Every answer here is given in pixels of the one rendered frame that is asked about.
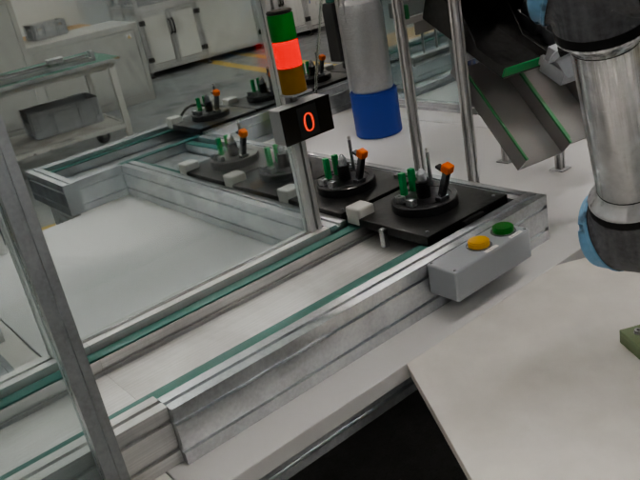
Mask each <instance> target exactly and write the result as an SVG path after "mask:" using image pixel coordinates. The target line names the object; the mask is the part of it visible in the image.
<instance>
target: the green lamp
mask: <svg viewBox="0 0 640 480"><path fill-rule="evenodd" d="M267 21H268V26H269V31H270V40H271V42H272V43H281V42H287V41H290V40H293V39H296V38H297V33H296V28H295V24H294V18H293V13H292V11H290V12H287V13H283V14H279V15H273V16H267Z"/></svg>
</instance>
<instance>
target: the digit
mask: <svg viewBox="0 0 640 480"><path fill-rule="evenodd" d="M296 113H297V118H298V123H299V128H300V132H301V137H302V139H303V138H305V137H308V136H310V135H313V134H315V133H317V132H319V131H320V126H319V121H318V116H317V110H316V106H315V102H313V103H311V104H308V105H306V106H303V107H301V108H298V109H296Z"/></svg>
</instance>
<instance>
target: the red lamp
mask: <svg viewBox="0 0 640 480"><path fill-rule="evenodd" d="M271 44H272V49H273V53H274V58H275V63H276V68H278V69H279V70H285V69H291V68H295V67H298V66H300V65H302V58H301V53H300V49H299V44H298V38H296V39H293V40H290V41H287V42H281V43H271Z"/></svg>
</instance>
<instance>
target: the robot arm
mask: <svg viewBox="0 0 640 480"><path fill-rule="evenodd" d="M527 5H528V11H529V15H530V19H531V20H532V21H533V22H534V23H535V24H536V25H541V26H542V27H546V26H547V25H551V27H552V32H553V37H554V41H555V44H556V45H557V47H558V48H560V49H559V50H557V51H555V52H554V53H553V54H552V55H551V57H550V59H549V61H548V63H549V64H551V63H553V62H557V63H558V65H559V66H560V68H561V69H562V71H563V72H564V73H565V74H566V76H567V77H568V78H572V77H574V78H575V83H576V88H577V92H578V97H579V103H580V108H581V112H582V117H583V123H584V128H585V133H586V137H587V142H588V148H589V153H590V161H591V166H592V172H593V177H594V182H595V185H594V186H593V187H592V188H591V190H590V192H589V195H587V196H586V197H585V199H584V200H583V202H582V205H581V207H580V211H579V215H578V225H579V231H578V238H579V243H580V247H581V250H582V252H583V253H584V255H585V257H586V258H587V259H588V261H589V262H590V263H592V264H593V265H594V266H596V267H600V268H606V269H610V270H614V271H632V272H640V0H527Z"/></svg>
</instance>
